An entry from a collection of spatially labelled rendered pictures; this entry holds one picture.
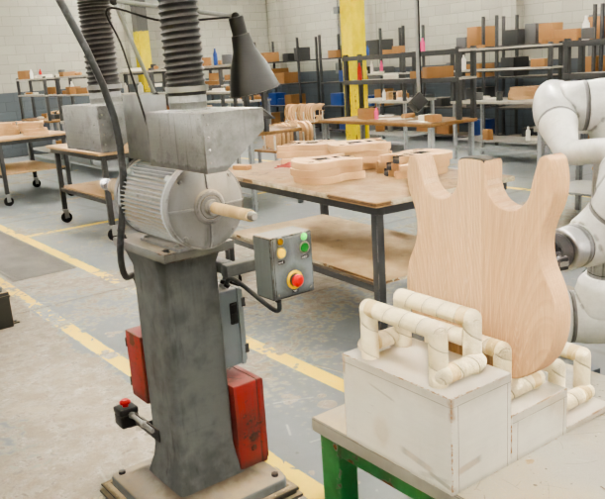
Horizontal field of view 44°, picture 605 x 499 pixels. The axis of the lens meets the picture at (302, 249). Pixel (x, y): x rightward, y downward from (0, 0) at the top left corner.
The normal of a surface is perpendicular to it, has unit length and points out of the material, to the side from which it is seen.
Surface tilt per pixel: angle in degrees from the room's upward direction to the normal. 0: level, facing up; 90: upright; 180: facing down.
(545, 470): 0
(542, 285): 90
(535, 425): 90
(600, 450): 0
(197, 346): 90
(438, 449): 90
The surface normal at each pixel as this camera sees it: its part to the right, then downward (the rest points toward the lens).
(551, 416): 0.59, 0.16
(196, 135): -0.79, 0.20
